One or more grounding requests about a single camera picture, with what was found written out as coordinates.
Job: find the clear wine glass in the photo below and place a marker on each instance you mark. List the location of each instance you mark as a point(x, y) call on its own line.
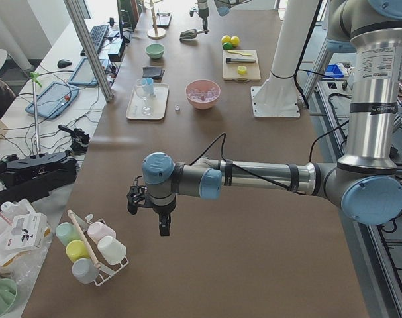
point(141, 90)

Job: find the black monitor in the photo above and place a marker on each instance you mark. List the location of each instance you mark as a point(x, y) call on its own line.
point(125, 14)

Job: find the black keyboard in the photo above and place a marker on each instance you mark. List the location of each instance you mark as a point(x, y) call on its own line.
point(98, 34)

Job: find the black glass holder tray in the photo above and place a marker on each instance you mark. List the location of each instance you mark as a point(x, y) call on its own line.
point(163, 20)

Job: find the grey folded cloth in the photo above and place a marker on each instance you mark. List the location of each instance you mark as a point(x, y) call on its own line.
point(154, 72)

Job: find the pink bowl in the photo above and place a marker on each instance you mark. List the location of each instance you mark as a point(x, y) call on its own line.
point(202, 84)

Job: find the blue teach pendant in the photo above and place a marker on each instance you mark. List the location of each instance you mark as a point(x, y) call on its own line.
point(83, 75)
point(55, 98)

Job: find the wooden mug tree stand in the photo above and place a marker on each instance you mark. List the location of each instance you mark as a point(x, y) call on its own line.
point(155, 32)

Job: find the whole lemon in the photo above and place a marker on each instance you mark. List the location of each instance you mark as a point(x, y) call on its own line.
point(225, 39)
point(235, 41)

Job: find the steel muddler black tip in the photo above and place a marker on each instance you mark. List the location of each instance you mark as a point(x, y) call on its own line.
point(239, 60)

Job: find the bamboo cutting board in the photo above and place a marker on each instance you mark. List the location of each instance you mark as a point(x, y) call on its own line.
point(230, 70)

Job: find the steel ice scoop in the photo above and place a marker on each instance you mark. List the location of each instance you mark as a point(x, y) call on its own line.
point(191, 34)

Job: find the cream rabbit tray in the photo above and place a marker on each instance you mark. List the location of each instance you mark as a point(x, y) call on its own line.
point(157, 103)

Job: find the yellow plastic knife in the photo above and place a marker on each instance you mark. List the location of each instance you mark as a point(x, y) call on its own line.
point(242, 53)

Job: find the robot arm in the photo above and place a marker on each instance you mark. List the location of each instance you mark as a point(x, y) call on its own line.
point(184, 134)
point(223, 7)

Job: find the white wire cup rack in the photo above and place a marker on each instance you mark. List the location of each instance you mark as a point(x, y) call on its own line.
point(92, 248)

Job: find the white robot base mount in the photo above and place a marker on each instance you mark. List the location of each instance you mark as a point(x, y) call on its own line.
point(278, 95)

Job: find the light blue cup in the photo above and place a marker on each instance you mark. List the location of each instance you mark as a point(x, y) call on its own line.
point(148, 86)

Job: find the mint green bowl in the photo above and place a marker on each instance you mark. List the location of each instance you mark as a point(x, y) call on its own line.
point(155, 51)

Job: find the green lime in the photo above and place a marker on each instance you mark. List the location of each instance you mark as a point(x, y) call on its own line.
point(227, 46)

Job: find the black computer mouse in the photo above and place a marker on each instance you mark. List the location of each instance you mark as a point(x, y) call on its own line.
point(63, 63)

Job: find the clear ice cubes pile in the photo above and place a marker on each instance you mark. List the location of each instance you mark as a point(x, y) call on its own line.
point(203, 96)

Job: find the half lemon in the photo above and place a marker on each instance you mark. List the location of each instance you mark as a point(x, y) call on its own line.
point(242, 69)

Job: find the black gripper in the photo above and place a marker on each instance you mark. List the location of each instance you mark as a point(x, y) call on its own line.
point(162, 211)
point(204, 12)

